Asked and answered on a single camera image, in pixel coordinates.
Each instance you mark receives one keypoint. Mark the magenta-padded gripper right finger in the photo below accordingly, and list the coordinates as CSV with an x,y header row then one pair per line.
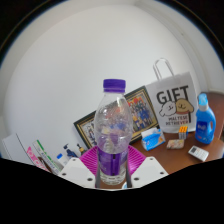
x,y
148,170

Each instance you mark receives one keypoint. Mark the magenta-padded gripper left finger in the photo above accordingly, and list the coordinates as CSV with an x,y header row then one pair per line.
x,y
77,170

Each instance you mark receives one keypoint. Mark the clear purple-capped water bottle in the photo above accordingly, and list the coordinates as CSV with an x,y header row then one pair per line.
x,y
112,133

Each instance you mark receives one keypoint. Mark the white blue-capped bottle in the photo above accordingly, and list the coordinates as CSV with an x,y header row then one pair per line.
x,y
62,159

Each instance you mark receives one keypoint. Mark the blue tissue pack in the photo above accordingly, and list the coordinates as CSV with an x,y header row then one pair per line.
x,y
153,140

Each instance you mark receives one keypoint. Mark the tall white green box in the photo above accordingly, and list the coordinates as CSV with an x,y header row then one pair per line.
x,y
46,156

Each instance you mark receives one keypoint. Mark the small patterned pouch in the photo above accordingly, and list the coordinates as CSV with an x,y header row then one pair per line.
x,y
175,144

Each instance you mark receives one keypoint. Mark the tall pink box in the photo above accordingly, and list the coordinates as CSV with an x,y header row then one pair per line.
x,y
36,159

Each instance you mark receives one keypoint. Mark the colourful puzzle cube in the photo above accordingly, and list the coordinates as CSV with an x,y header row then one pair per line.
x,y
183,132

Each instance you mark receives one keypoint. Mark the white remote control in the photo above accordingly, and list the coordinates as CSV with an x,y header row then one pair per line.
x,y
198,153

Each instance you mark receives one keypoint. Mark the framed group photo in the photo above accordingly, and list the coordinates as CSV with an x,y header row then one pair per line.
x,y
143,110

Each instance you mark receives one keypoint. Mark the white door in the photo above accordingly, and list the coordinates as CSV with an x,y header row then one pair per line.
x,y
13,146

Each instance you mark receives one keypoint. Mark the white paper gift bag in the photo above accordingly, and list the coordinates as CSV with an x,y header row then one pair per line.
x,y
173,103

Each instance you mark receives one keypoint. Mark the blue detergent bottle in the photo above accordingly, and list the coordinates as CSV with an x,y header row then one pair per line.
x,y
205,126

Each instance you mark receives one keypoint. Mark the brown wooden side table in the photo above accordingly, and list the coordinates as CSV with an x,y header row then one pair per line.
x,y
218,110

